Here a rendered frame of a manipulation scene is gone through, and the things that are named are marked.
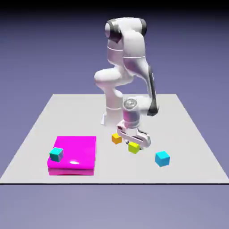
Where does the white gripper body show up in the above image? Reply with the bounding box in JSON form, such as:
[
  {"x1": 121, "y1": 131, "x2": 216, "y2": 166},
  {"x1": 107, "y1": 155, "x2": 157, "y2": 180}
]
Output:
[{"x1": 116, "y1": 123, "x2": 151, "y2": 148}]

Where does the small yellow-green cube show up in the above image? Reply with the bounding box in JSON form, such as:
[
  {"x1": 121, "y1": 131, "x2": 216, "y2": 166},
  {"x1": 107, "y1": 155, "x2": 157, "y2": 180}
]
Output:
[{"x1": 128, "y1": 141, "x2": 140, "y2": 154}]

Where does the small orange cube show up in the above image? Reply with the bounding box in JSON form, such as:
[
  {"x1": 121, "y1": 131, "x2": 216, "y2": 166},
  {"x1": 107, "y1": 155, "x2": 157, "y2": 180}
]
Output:
[{"x1": 111, "y1": 133, "x2": 123, "y2": 145}]

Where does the small blue cube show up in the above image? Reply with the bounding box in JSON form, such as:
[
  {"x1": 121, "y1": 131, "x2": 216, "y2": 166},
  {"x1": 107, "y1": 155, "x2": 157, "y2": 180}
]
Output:
[{"x1": 155, "y1": 150, "x2": 170, "y2": 168}]

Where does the small teal cube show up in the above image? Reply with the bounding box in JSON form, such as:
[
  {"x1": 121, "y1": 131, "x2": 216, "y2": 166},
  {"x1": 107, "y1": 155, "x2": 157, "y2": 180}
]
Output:
[{"x1": 49, "y1": 147, "x2": 64, "y2": 163}]

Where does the large magenta box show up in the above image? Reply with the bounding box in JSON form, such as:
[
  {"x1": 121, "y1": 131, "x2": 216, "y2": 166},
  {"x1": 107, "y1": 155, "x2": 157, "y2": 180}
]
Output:
[{"x1": 47, "y1": 136, "x2": 97, "y2": 176}]

